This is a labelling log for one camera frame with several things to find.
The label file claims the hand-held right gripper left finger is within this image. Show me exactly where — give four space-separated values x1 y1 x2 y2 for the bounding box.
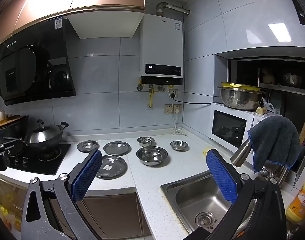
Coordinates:
21 149 103 240

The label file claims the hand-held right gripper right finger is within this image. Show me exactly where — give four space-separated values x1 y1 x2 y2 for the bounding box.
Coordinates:
187 149 286 240

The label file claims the small steel bowl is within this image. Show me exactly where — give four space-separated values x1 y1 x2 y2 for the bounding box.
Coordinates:
170 140 188 151
138 137 155 147

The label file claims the large steel bowl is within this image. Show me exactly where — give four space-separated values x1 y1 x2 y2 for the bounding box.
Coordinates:
136 146 168 166

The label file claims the large steel plate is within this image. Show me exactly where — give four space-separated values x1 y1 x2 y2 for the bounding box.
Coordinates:
95 155 128 180

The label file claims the small steel plate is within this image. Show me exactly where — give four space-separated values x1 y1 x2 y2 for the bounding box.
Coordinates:
77 140 100 153

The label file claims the steel faucet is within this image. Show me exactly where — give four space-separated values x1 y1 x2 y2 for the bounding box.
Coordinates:
230 140 290 188

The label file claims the black gas stove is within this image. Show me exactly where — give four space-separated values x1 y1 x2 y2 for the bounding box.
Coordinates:
5 142 71 176

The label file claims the steel sink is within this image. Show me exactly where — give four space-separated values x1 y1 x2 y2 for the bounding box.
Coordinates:
160 171 258 235

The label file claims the black pan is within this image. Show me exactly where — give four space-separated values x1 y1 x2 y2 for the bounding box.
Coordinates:
0 115 29 142

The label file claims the medium steel plate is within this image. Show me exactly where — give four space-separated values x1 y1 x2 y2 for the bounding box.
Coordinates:
104 141 132 156

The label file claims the sink drain strainer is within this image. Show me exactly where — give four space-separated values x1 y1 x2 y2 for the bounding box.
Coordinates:
195 212 215 228

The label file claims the steel wok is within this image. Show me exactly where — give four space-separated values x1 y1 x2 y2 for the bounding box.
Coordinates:
24 121 69 153

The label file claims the white microwave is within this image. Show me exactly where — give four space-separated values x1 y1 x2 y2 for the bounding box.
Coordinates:
209 102 283 151

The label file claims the steel wok lid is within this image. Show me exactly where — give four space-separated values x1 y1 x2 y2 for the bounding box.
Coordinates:
26 119 63 145

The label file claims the grey cloth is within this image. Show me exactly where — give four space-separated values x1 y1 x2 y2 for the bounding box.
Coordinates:
247 116 301 174

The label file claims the large steel basin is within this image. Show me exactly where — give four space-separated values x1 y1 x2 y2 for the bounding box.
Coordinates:
217 85 266 111

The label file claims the yellow detergent bottle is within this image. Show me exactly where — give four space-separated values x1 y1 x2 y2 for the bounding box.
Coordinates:
285 172 305 223

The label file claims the white plastic bag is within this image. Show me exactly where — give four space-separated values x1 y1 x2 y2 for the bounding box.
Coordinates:
261 97 281 114

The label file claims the yellow plate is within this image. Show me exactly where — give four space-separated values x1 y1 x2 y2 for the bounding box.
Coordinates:
220 81 262 91

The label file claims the black range hood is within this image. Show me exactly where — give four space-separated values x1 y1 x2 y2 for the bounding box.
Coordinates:
0 17 76 106

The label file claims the steel bowl on shelf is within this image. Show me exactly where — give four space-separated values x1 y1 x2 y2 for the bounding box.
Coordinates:
282 73 302 86

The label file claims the white water heater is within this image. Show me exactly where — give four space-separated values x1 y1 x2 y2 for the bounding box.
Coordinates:
138 14 184 86

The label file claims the grey exhaust pipe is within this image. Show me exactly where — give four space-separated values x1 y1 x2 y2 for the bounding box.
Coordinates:
156 2 191 16

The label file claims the white power cable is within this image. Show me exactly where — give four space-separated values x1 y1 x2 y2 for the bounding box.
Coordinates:
172 108 188 136

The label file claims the black power cable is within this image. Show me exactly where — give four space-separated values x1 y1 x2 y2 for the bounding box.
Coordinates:
170 92 224 105

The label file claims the white hood duct cover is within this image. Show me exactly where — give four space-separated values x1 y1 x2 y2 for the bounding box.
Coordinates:
68 11 144 40

